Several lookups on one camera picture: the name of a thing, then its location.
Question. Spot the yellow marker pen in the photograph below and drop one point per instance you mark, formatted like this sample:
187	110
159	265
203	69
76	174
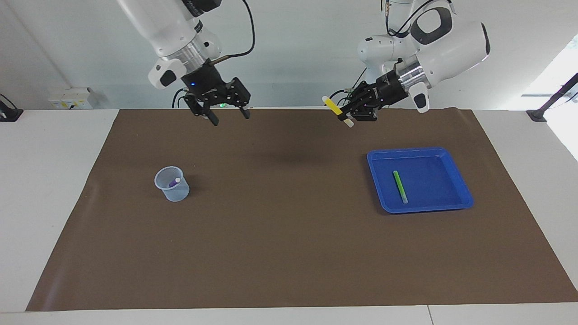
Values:
333	107

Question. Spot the black angled stand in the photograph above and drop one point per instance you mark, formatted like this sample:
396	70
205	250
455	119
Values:
553	101

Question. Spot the white wall socket box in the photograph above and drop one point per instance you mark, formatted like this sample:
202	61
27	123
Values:
70	99

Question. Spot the black table clamp device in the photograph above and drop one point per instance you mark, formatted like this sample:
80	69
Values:
10	113

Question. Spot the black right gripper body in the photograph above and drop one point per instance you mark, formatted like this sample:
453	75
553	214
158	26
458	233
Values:
212	90

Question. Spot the purple marker pen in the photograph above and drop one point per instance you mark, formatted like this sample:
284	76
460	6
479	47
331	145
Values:
174	183

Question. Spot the translucent plastic cup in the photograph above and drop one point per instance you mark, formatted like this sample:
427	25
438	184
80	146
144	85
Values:
176	194

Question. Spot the green marker pen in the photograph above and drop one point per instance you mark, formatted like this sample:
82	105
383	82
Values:
400	186

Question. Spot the blue plastic tray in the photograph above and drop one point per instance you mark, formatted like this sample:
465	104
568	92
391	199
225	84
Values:
442	189

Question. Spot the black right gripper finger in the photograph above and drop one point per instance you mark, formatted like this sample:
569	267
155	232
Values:
212	118
244	112

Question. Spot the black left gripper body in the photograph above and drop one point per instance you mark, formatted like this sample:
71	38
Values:
379	95

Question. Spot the brown table mat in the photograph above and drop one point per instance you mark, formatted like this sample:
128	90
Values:
280	234

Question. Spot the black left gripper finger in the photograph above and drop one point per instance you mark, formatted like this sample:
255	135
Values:
347	111
357	118

